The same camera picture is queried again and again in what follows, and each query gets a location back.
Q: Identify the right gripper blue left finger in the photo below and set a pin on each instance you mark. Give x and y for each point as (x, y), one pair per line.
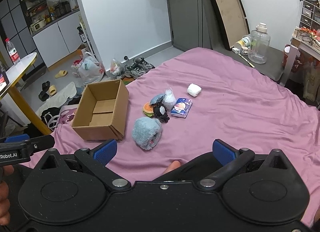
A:
(94, 161)

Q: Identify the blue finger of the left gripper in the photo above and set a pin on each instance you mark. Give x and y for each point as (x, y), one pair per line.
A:
(17, 138)

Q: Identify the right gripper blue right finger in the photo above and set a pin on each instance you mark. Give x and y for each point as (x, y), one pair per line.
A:
(233, 162)

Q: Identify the fluffy light blue plush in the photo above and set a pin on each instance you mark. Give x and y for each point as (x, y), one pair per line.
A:
(146, 132)

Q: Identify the blue tissue pack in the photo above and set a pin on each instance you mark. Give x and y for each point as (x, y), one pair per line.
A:
(181, 108)

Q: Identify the grey blue denim plush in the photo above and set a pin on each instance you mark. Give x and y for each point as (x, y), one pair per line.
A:
(157, 99)

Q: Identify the person's left hand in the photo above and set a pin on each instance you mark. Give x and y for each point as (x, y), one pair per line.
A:
(4, 204)

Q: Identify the black clothes pile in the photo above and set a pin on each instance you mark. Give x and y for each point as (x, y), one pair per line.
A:
(50, 115)

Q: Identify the black slippers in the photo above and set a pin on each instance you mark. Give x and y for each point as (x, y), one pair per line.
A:
(43, 95)

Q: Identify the brown cardboard box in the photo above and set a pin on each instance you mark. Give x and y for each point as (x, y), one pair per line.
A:
(101, 113)

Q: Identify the pink bear laptop bag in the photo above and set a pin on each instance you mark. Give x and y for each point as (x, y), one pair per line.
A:
(67, 114)

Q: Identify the white floor towel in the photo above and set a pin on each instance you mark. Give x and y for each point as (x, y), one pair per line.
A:
(58, 99)

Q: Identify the yellow slipper near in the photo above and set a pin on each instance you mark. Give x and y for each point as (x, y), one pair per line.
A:
(52, 90)

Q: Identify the yellow slipper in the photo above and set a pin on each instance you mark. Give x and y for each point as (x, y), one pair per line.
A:
(61, 73)
(52, 90)

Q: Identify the white round side table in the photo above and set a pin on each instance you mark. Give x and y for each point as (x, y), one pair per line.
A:
(14, 74)

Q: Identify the burger plush toy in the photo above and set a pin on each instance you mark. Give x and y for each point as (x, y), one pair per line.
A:
(148, 110)

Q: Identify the yellow slipper far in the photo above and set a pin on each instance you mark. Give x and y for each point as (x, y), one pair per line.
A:
(61, 73)

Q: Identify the pink bed sheet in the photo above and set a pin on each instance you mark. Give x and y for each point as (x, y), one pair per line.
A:
(237, 104)

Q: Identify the white crumpled tissue ball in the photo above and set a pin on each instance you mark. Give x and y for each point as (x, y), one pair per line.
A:
(194, 90)

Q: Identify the plastic water bottle red label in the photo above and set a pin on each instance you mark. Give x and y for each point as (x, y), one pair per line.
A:
(12, 51)

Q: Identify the clear plastic bag white filling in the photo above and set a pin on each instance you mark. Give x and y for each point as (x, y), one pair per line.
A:
(169, 99)

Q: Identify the white plastic shopping bag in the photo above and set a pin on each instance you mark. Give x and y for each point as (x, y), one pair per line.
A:
(89, 69)

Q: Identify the small clear trash bag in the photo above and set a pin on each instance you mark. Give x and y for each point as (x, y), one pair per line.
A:
(117, 69)

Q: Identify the white kitchen cabinet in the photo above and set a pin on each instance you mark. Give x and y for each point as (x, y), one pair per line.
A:
(59, 39)

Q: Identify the grey sneaker pair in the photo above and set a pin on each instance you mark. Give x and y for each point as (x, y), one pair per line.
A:
(139, 67)

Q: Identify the black spray bottle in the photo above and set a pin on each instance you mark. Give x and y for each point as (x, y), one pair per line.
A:
(81, 34)

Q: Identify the large clear water jug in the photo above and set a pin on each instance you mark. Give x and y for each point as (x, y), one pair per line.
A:
(260, 41)

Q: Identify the black framed board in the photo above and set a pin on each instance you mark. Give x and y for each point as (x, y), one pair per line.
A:
(232, 21)

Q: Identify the drawer organizer shelf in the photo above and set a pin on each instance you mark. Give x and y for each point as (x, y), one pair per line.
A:
(310, 17)

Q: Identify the grey door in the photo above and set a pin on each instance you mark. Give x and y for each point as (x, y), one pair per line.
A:
(185, 18)

